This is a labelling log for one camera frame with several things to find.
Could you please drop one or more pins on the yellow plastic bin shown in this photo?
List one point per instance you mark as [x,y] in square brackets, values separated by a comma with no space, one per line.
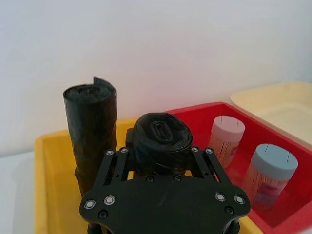
[56,170]

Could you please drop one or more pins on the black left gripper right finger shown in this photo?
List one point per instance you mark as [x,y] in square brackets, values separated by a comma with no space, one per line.
[209,165]

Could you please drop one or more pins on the toothpick jar with pink lid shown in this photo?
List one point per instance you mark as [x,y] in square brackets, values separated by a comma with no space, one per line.
[226,131]

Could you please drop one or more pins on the toothpick jar with grey-blue lid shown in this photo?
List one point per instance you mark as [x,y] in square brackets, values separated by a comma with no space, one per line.
[273,161]

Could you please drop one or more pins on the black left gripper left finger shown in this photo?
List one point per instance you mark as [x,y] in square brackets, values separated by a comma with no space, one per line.
[111,168]

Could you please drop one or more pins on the cream plastic bin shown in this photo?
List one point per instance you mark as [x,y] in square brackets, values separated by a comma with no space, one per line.
[280,104]

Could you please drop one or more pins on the tall black bag roll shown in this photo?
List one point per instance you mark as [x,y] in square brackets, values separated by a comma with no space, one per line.
[90,122]

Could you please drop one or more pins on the red plastic bin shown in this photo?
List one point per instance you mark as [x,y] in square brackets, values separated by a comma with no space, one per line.
[287,207]

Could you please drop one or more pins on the short black bag roll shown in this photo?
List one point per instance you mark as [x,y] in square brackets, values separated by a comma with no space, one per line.
[161,148]

